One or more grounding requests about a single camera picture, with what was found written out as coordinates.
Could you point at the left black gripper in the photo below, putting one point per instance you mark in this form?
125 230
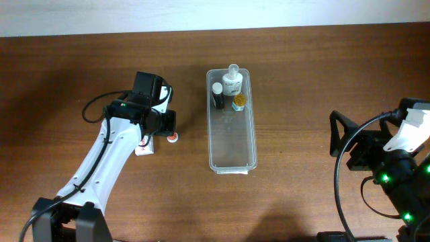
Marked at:
168 122

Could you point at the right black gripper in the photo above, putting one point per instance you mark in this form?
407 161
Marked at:
356 148

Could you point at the orange tablet tube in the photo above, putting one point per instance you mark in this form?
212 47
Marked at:
174 138

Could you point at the white Panadol box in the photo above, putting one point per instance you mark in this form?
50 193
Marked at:
145 146

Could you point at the dark bottle white cap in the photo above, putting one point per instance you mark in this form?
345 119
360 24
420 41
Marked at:
218 96

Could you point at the white plastic bottle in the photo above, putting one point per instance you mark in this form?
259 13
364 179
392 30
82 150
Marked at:
232 81

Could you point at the small jar gold lid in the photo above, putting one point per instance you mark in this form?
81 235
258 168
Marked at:
239 102

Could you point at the clear plastic container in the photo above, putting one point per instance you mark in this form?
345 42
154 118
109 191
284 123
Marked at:
231 134

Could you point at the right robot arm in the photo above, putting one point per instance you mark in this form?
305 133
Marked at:
406 184

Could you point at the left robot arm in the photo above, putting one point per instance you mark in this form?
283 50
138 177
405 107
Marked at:
128 125

